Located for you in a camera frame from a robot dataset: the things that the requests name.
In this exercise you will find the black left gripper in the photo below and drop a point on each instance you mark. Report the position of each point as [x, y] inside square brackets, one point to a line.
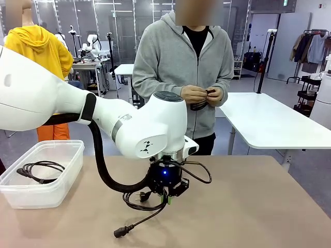
[165, 173]

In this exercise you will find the person's right forearm grey sleeve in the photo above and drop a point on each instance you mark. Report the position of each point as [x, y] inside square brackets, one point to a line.
[157, 89]

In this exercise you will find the person's left forearm grey sleeve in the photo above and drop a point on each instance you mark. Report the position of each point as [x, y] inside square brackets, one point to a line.
[227, 87]

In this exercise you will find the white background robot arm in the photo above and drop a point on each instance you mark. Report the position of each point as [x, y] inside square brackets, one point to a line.
[91, 38]

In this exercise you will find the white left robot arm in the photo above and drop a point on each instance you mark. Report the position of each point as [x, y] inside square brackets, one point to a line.
[38, 90]

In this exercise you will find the person's right hand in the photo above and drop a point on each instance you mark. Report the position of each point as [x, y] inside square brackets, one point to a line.
[194, 94]

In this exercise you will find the person's left hand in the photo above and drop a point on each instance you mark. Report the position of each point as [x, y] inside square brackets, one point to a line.
[216, 97]

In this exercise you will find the large white table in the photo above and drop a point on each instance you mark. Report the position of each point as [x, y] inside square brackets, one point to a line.
[271, 121]

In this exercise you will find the person in grey hoodie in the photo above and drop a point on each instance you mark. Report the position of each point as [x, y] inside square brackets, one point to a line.
[160, 64]

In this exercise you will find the small white background table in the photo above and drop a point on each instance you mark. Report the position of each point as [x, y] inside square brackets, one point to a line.
[124, 68]

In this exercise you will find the translucent white plastic container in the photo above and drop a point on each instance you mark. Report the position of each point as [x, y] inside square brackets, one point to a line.
[38, 199]

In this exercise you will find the wooden shoe rack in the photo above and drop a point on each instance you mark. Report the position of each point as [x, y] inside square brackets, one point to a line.
[238, 69]

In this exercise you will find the seated person in jeans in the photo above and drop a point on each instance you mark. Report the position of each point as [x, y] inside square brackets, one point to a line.
[77, 84]

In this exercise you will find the grey background workbench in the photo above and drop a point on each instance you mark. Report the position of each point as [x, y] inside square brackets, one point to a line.
[85, 64]

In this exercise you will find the black bags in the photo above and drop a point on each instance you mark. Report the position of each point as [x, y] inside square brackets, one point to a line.
[252, 60]

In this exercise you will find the black utility cart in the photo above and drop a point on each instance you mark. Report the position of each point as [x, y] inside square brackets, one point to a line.
[307, 95]

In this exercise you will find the white cylindrical machine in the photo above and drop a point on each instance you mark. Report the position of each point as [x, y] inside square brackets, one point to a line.
[322, 103]

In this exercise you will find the grey partition board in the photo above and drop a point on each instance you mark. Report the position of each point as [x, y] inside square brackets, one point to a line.
[287, 51]

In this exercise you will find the person in yellow hoodie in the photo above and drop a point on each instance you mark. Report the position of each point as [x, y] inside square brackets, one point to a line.
[38, 49]

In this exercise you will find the black clothes rack with coats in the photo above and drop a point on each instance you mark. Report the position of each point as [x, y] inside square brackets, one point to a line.
[310, 49]

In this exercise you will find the beige mannequin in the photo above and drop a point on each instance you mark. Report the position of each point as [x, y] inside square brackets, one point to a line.
[28, 22]

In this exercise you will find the black pole camera stand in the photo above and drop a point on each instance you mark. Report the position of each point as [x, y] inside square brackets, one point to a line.
[266, 56]

